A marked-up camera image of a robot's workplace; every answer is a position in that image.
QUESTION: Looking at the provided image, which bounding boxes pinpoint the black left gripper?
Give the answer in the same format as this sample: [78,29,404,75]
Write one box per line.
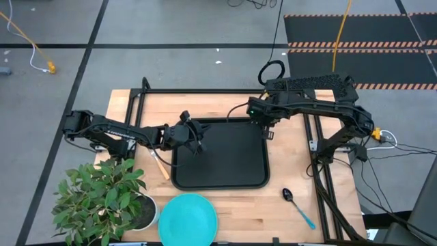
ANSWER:
[163,110,212,156]

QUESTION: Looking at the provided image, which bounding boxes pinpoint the black plastic tray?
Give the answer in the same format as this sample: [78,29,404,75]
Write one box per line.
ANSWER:
[170,118,270,191]

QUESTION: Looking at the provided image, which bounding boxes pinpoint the fork with orange handle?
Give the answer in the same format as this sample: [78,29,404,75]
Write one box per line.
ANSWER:
[151,150,171,181]

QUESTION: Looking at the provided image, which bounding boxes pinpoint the spoon with blue handle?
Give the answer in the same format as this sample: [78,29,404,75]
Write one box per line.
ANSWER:
[281,187,317,230]

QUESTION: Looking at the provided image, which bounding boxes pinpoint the turquoise round plate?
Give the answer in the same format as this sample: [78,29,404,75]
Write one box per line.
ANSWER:
[158,193,219,246]

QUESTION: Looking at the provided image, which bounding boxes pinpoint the black perforated computer case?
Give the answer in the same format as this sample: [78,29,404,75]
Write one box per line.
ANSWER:
[265,73,359,103]

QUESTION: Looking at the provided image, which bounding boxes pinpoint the white plant pot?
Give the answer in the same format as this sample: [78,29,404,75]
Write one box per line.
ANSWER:
[131,193,160,232]

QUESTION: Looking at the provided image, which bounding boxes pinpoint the black power adapter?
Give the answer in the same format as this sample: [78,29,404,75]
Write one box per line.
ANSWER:
[353,145,369,163]

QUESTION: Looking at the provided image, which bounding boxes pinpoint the green leafy plant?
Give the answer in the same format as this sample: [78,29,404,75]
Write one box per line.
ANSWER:
[51,157,147,246]

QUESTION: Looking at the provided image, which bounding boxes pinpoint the black hazard-striped floor mat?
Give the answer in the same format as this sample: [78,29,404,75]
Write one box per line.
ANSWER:
[283,12,437,92]

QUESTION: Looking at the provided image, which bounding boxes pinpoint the dark grey equipment panel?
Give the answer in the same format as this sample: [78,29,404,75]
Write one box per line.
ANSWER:
[408,163,437,246]

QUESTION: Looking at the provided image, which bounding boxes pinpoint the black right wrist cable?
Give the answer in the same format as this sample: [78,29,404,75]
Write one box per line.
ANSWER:
[226,102,250,123]

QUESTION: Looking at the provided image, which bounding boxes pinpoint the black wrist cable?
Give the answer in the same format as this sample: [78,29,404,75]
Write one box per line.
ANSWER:
[226,102,250,123]
[146,136,180,168]

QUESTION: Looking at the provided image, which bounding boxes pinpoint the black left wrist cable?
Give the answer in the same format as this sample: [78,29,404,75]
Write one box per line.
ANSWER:
[146,136,180,168]

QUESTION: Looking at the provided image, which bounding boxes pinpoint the black coiled cable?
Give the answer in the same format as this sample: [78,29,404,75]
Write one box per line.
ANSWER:
[257,0,286,87]

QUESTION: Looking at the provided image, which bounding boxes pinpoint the black tangled floor cables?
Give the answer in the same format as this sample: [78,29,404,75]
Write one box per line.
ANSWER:
[227,0,277,10]

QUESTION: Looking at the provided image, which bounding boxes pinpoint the yellow hanging cable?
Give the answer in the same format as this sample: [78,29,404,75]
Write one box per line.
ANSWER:
[331,0,353,73]

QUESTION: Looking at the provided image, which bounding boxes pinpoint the black cable bundle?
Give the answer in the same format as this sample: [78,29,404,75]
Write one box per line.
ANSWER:
[307,160,368,242]

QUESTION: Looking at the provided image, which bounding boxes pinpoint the white adapter cable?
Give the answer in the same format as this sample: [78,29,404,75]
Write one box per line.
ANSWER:
[367,129,399,151]

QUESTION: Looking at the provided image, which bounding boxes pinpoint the yellow cable with plug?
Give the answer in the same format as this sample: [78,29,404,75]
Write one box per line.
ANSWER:
[0,12,56,74]

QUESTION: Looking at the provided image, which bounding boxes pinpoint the white floor cable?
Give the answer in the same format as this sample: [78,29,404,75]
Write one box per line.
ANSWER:
[5,0,51,73]

